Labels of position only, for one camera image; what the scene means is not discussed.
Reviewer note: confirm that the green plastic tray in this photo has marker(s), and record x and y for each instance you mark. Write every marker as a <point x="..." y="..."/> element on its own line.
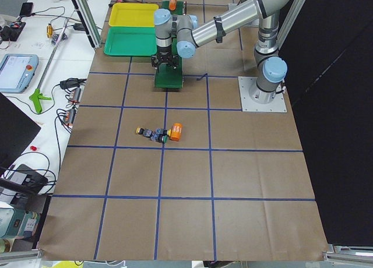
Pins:
<point x="131" y="41"/>

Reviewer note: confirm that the green handled reacher grabber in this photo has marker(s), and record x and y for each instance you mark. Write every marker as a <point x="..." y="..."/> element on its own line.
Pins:
<point x="37" y="95"/>

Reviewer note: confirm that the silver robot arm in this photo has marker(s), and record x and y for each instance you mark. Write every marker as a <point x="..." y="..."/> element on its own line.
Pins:
<point x="178" y="36"/>

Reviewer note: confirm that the orange cylinder marked 4680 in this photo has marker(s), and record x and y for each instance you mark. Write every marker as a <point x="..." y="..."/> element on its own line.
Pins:
<point x="172" y="5"/>

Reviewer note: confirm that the black power adapter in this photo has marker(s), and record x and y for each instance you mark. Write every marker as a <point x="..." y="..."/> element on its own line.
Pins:
<point x="78" y="27"/>

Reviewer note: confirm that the yellow push button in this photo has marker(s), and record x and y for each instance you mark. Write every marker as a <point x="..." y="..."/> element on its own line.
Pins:
<point x="144" y="132"/>
<point x="164" y="132"/>

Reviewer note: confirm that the black box device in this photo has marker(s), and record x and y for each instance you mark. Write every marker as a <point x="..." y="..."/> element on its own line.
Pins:
<point x="24" y="180"/>

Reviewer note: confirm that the black monitor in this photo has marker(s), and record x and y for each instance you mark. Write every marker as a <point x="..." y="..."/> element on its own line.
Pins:
<point x="17" y="132"/>

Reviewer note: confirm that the green push button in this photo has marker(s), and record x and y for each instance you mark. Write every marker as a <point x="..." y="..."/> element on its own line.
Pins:
<point x="159" y="138"/>

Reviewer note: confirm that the yellow plastic tray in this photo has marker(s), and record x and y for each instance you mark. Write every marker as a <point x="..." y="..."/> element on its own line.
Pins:
<point x="132" y="14"/>

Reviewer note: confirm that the yellow push button far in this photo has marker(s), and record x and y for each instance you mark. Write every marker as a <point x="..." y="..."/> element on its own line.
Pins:
<point x="144" y="132"/>

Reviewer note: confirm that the black smartphone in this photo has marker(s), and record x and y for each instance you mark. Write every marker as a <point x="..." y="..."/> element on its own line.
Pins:
<point x="26" y="9"/>

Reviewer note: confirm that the green conveyor belt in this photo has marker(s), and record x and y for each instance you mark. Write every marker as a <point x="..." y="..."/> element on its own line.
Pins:
<point x="166" y="77"/>

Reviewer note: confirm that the robot teach pendant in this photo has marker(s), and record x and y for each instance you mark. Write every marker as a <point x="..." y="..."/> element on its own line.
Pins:
<point x="17" y="71"/>

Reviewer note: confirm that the aluminium frame post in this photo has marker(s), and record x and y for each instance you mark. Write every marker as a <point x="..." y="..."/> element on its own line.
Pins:
<point x="86" y="17"/>

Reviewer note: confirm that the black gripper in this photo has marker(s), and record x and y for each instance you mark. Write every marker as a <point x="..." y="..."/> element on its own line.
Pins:
<point x="164" y="52"/>

